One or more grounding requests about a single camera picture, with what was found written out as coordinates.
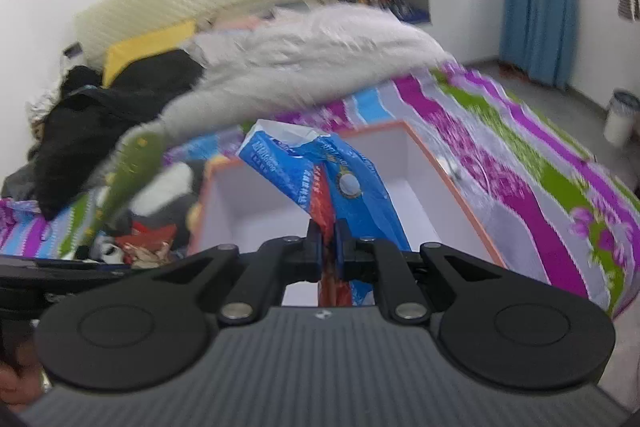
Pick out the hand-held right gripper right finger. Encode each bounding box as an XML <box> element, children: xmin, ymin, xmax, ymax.
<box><xmin>334</xmin><ymin>219</ymin><xmax>503</xmax><ymax>326</ymax></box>

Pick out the orange cardboard box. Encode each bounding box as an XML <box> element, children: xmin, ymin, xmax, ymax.
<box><xmin>187</xmin><ymin>121</ymin><xmax>508</xmax><ymax>308</ymax></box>

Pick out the grey duvet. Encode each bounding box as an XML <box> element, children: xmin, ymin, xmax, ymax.
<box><xmin>107</xmin><ymin>2</ymin><xmax>456</xmax><ymax>168</ymax></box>

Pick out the yellow pillow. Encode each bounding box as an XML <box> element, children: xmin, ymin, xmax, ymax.
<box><xmin>102</xmin><ymin>21</ymin><xmax>198</xmax><ymax>88</ymax></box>

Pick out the person's left hand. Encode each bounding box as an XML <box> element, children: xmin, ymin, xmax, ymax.
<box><xmin>0</xmin><ymin>354</ymin><xmax>52</xmax><ymax>414</ymax></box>

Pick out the white trash bin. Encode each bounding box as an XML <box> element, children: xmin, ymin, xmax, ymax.
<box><xmin>602</xmin><ymin>90</ymin><xmax>640</xmax><ymax>148</ymax></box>

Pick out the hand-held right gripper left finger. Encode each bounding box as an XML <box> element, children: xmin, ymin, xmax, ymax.
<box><xmin>145</xmin><ymin>219</ymin><xmax>323</xmax><ymax>327</ymax></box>

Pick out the red patterned soft item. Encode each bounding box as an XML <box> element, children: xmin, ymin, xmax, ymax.
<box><xmin>97</xmin><ymin>222</ymin><xmax>178</xmax><ymax>269</ymax></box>

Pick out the black clothing pile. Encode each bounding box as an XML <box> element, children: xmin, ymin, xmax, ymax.
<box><xmin>30</xmin><ymin>49</ymin><xmax>207</xmax><ymax>220</ymax></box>

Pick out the white crumpled cloth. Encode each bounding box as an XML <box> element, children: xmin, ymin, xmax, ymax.
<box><xmin>26</xmin><ymin>87</ymin><xmax>62</xmax><ymax>130</ymax></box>

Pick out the grey blanket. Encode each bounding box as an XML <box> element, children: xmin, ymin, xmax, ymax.
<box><xmin>0</xmin><ymin>162</ymin><xmax>42</xmax><ymax>204</ymax></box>

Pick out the blue tissue packet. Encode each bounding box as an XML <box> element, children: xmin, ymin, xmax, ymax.
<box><xmin>236</xmin><ymin>119</ymin><xmax>413</xmax><ymax>308</ymax></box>

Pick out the striped floral bedsheet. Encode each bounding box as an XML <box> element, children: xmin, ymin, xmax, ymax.
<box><xmin>0</xmin><ymin>62</ymin><xmax>640</xmax><ymax>318</ymax></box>

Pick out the pink pillow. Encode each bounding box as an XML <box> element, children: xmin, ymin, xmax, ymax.
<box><xmin>210</xmin><ymin>7</ymin><xmax>281</xmax><ymax>32</ymax></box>

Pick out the row of small shelf items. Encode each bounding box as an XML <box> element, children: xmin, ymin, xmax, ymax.
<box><xmin>357</xmin><ymin>0</ymin><xmax>431</xmax><ymax>20</ymax></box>

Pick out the green plush stick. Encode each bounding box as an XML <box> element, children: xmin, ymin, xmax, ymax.
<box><xmin>75</xmin><ymin>129</ymin><xmax>163</xmax><ymax>258</ymax></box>

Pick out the dark cloth on nightstand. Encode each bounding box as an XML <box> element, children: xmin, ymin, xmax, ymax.
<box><xmin>59</xmin><ymin>66</ymin><xmax>103</xmax><ymax>95</ymax></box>

